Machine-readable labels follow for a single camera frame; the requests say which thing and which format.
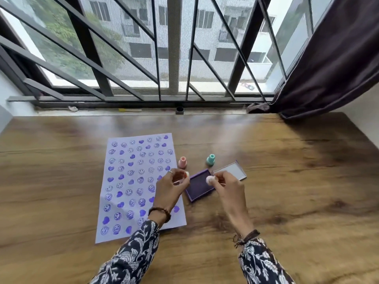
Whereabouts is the person's left hand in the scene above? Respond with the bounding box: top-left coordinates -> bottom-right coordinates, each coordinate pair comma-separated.
154,168 -> 190,214

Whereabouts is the person's right hand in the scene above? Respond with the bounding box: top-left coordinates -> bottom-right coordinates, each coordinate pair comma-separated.
211,170 -> 249,219

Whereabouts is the person's left forearm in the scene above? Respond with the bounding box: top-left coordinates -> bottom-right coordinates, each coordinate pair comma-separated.
90,209 -> 173,284

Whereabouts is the person's right forearm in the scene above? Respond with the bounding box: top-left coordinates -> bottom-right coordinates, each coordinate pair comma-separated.
229,214 -> 296,284

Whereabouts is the purple ink pad with lid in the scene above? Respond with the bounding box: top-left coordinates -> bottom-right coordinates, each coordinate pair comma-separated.
185,160 -> 247,203

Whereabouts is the white paper with purple stamps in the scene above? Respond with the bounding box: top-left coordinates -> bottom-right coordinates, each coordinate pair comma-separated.
95,133 -> 188,244

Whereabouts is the white apartment building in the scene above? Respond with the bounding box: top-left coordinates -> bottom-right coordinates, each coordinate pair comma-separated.
79,0 -> 277,86

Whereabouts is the dark purple curtain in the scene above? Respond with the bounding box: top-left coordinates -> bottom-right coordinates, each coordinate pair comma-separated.
246,0 -> 379,120

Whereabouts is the black metal window grille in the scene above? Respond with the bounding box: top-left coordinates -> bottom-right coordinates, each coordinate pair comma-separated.
0,0 -> 288,102

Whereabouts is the green tree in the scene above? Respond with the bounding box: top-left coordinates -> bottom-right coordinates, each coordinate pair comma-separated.
6,0 -> 126,78

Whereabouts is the brown bead bracelet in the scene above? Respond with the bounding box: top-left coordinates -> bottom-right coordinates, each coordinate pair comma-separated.
148,206 -> 172,224

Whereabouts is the dark thread bracelet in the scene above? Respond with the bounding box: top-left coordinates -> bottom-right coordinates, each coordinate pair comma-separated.
232,229 -> 261,249

